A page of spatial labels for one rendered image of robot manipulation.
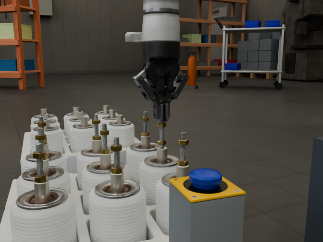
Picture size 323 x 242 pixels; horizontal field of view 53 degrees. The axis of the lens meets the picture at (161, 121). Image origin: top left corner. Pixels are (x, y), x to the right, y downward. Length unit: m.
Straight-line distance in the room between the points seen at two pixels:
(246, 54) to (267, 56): 0.73
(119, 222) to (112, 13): 11.39
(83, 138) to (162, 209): 0.53
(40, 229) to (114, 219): 0.11
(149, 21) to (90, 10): 10.98
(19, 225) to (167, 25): 0.42
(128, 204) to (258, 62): 8.02
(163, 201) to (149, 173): 0.11
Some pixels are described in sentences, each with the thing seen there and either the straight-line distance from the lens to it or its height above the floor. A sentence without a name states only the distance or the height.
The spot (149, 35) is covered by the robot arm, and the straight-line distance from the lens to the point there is 0.63.
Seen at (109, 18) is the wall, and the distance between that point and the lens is 11.77.
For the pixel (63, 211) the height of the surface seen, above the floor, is 0.24.
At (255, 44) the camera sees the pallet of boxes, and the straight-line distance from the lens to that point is 8.52.
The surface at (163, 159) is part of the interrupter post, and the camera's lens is 0.68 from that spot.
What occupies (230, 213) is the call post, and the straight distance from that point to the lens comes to 0.40.
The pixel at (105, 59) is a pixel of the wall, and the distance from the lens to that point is 11.63.
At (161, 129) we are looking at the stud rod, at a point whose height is 0.32.
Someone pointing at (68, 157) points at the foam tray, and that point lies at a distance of 1.02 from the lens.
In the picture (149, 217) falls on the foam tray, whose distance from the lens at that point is 0.62.
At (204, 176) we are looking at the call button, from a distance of 0.39.
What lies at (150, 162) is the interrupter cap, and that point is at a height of 0.25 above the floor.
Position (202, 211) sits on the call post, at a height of 0.30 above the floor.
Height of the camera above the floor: 0.47
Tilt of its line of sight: 11 degrees down
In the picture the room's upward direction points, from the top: straight up
